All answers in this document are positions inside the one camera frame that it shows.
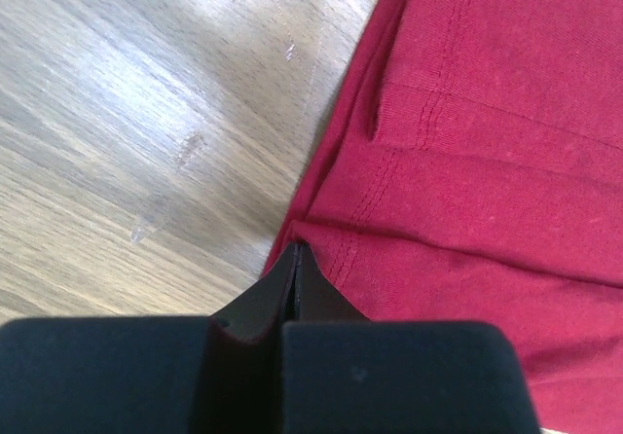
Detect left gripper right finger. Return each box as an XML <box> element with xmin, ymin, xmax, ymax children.
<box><xmin>281</xmin><ymin>246</ymin><xmax>539</xmax><ymax>433</ymax></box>

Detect dark red t-shirt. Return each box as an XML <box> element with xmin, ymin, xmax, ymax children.
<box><xmin>268</xmin><ymin>0</ymin><xmax>622</xmax><ymax>433</ymax></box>

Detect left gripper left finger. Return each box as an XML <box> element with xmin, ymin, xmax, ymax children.
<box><xmin>1</xmin><ymin>246</ymin><xmax>298</xmax><ymax>433</ymax></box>

